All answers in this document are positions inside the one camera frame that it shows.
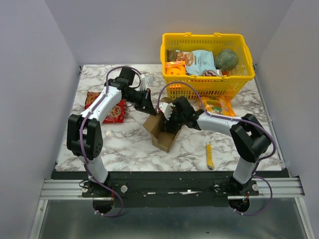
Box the orange mango candy bag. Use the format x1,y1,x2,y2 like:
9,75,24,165
197,96,236,117

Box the yellow plastic shopping basket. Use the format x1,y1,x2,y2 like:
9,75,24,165
160,32,255,100

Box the orange Scrub Daddy sponge box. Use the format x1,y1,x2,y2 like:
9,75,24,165
164,61,186,76

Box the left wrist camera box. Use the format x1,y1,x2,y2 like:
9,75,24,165
139,74,154,91

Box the light blue cassava chips bag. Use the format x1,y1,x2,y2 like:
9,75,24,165
176,50,217,76

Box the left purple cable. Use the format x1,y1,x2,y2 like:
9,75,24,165
80,66,144,217

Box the green netted melon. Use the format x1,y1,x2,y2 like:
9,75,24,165
215,49,239,71

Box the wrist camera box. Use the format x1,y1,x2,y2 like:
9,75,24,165
159,102,174,120
139,74,154,91

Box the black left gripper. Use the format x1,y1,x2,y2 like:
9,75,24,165
124,88,157,116

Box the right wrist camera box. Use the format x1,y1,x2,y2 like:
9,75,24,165
159,102,174,120

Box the brown cardboard express box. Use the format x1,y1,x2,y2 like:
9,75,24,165
143,113,181,153

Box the purple cable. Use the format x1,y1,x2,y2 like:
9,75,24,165
157,81,277,216
80,66,144,217

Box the yellow utility knife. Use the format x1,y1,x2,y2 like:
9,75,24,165
206,143,215,170

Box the red snack bag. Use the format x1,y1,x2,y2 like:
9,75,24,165
84,91,126,124

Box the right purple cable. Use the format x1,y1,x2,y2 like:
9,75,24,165
157,81,277,216

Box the aluminium frame rail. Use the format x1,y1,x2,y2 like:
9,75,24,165
29,172,315,239

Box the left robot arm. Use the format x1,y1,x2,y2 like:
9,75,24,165
66,66,157,197

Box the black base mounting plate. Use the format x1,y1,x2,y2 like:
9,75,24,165
41,170,295,209

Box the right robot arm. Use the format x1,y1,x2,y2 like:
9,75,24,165
159,97,271,195

